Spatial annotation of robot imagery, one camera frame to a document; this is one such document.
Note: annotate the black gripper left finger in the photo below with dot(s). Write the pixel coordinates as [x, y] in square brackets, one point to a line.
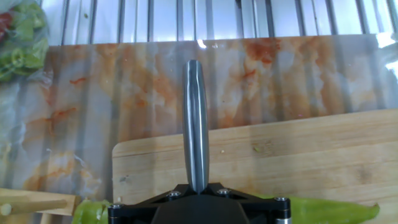
[130, 214]

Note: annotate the wooden cutting board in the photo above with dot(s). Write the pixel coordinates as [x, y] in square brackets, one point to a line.
[295, 161]

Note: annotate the plastic bag of peppers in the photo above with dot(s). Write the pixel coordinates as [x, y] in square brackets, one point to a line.
[28, 49]

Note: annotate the wooden peg rack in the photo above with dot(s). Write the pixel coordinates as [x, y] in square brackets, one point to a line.
[37, 203]

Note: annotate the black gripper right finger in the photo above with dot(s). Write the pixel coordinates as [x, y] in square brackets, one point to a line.
[267, 211]

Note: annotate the red chili pepper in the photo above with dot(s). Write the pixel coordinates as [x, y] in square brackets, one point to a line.
[4, 23]

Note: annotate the steel cleaver knife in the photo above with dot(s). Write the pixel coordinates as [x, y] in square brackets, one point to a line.
[196, 124]

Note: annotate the marble pattern plastic mat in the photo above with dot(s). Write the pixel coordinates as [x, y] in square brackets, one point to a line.
[264, 84]

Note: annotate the long green chili pepper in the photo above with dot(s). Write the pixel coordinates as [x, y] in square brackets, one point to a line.
[326, 210]

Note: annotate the cut green pepper chunk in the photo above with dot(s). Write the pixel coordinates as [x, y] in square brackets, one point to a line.
[90, 213]

